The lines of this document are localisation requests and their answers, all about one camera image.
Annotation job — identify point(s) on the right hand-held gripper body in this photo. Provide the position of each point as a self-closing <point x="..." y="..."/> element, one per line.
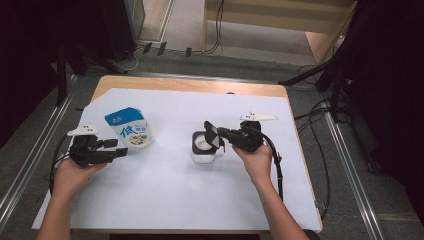
<point x="248" y="140"/>

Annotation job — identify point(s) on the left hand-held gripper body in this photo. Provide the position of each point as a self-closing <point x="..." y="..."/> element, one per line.
<point x="85" y="153"/>

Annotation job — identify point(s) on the blue and white salt bag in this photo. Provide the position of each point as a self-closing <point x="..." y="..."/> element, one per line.
<point x="131" y="131"/>

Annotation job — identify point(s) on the clear jar with black lid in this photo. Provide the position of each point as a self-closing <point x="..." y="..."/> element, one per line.
<point x="203" y="153"/>

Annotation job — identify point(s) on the person's right hand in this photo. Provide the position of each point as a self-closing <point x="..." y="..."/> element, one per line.
<point x="258" y="166"/>

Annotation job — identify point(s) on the person's left hand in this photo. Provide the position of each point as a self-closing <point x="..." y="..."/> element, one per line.
<point x="70" y="180"/>

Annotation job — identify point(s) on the white paper sheet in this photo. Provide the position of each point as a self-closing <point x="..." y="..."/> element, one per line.
<point x="166" y="200"/>

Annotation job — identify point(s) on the black metal stand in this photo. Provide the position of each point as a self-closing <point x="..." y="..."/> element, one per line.
<point x="61" y="73"/>
<point x="335" y="96"/>

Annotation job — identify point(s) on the black floor tape strip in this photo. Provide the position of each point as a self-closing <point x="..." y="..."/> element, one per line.
<point x="188" y="52"/>
<point x="162" y="48"/>
<point x="147" y="47"/>

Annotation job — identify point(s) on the dark curtain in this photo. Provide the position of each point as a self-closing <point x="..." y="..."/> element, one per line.
<point x="393" y="83"/>
<point x="20" y="50"/>

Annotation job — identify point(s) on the light wooden shelf unit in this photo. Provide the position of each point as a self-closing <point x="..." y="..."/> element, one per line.
<point x="266" y="13"/>

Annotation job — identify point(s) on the grey cabinet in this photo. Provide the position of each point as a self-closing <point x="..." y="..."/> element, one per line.
<point x="135" y="16"/>

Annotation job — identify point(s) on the metal floor rail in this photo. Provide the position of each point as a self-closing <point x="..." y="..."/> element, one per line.
<point x="50" y="123"/>
<point x="353" y="183"/>

